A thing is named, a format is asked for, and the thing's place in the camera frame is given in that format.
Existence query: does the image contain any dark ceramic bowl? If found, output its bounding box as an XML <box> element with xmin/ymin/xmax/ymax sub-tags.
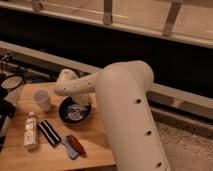
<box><xmin>58</xmin><ymin>97</ymin><xmax>91</xmax><ymax>125</ymax></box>

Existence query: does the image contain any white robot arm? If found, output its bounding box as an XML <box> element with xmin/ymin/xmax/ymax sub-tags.
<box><xmin>54</xmin><ymin>61</ymin><xmax>171</xmax><ymax>171</ymax></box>

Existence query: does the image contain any clear plastic bottle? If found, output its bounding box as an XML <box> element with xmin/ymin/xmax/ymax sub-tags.
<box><xmin>24</xmin><ymin>111</ymin><xmax>38</xmax><ymax>150</ymax></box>

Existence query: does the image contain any black device at left edge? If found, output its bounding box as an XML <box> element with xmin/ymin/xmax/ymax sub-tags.
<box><xmin>0</xmin><ymin>99</ymin><xmax>16</xmax><ymax>151</ymax></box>

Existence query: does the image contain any metal window railing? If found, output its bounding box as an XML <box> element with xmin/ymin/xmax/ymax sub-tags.
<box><xmin>0</xmin><ymin>0</ymin><xmax>213</xmax><ymax>49</ymax></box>

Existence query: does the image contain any blue rectangular block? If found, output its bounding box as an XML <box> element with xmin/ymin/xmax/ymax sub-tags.
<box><xmin>62</xmin><ymin>139</ymin><xmax>79</xmax><ymax>160</ymax></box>

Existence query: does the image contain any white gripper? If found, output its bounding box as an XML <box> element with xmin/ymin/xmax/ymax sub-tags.
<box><xmin>55</xmin><ymin>69</ymin><xmax>90</xmax><ymax>105</ymax></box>

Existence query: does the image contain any black cable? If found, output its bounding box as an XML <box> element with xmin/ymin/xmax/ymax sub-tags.
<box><xmin>0</xmin><ymin>52</ymin><xmax>51</xmax><ymax>83</ymax></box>

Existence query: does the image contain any round white lidded container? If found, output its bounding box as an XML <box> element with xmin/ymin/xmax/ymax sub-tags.
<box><xmin>0</xmin><ymin>75</ymin><xmax>25</xmax><ymax>104</ymax></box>

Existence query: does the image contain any black white striped cloth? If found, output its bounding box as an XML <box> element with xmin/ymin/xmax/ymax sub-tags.
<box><xmin>38</xmin><ymin>120</ymin><xmax>61</xmax><ymax>147</ymax></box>

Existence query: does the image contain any red brown oblong object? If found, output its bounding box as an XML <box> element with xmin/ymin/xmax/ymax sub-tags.
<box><xmin>67</xmin><ymin>135</ymin><xmax>86</xmax><ymax>155</ymax></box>

